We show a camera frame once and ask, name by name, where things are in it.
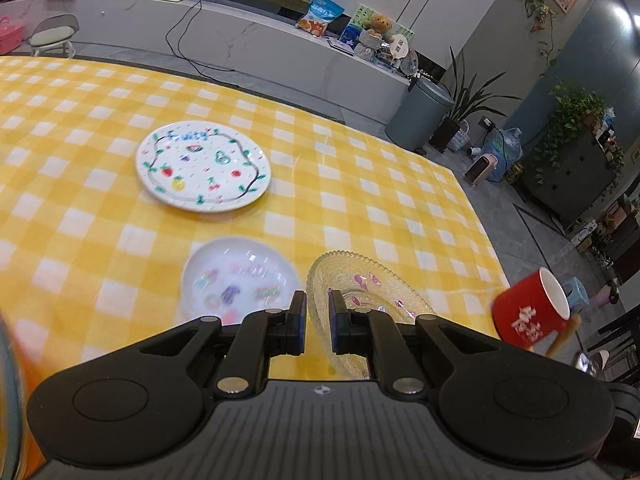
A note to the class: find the pink storage box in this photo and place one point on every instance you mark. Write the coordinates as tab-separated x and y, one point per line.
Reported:
11	35

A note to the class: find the grey chair with cushion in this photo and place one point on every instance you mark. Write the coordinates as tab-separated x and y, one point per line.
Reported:
52	37

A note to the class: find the blue snack bag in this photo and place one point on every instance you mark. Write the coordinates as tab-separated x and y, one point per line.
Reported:
322	12

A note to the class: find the small white sticker plate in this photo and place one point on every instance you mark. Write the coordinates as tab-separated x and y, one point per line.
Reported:
235	270

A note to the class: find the blue plastic stool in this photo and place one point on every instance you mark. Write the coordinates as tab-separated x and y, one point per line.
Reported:
580	292

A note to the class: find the smartphone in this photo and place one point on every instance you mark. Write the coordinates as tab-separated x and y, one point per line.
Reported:
585	364

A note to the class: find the white tv cabinet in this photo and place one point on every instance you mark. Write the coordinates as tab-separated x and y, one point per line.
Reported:
260	55

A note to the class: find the brown teddy bear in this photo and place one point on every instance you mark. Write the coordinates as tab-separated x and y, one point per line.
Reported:
378	24

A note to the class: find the yellow checked tablecloth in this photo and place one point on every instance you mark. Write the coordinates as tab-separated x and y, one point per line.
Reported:
75	210

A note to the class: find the blue water bottle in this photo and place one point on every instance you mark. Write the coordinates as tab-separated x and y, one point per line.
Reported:
502	155

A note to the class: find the white woven basket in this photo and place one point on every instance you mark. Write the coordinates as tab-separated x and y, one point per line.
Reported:
460	136

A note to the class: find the wall outlet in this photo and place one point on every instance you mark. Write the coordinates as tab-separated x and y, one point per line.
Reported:
485	122

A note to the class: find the potted long-leaf plant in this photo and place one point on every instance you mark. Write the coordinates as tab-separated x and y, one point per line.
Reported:
450	135

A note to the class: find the small beige heater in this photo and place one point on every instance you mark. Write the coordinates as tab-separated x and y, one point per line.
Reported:
481	170

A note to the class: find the green printed board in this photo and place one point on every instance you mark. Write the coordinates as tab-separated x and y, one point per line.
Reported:
362	12

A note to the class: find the white fruit-patterned plate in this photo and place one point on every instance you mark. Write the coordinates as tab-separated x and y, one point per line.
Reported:
200	165

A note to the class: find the red mug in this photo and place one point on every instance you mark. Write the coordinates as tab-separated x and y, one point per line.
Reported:
525	310

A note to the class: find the orange steel bowl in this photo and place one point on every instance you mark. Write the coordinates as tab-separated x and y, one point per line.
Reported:
30	355

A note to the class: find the patterned round hand fan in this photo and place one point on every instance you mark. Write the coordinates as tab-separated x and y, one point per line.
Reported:
409	62

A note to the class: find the grey trash bin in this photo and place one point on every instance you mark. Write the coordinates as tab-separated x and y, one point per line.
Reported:
417	115

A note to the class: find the white wrapped pot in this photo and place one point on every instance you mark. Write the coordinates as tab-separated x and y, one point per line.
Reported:
367	46

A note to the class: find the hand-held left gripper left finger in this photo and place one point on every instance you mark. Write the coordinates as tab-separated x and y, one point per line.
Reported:
299	325

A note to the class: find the hanging vine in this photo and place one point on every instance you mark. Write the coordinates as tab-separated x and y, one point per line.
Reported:
537	15

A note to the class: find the small blue box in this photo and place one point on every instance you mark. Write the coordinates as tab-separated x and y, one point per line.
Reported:
350	35

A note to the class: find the clear glass plate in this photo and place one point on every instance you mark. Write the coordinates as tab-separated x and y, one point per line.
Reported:
360	270

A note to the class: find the dark cabinet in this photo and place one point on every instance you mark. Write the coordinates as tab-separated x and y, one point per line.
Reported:
575	180

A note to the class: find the leafy plant on cabinet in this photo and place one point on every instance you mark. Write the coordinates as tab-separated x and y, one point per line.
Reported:
570	115

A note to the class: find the white round hand fan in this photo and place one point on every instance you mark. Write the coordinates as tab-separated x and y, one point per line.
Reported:
398	46

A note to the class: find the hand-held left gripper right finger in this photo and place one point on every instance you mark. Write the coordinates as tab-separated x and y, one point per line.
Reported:
336	325

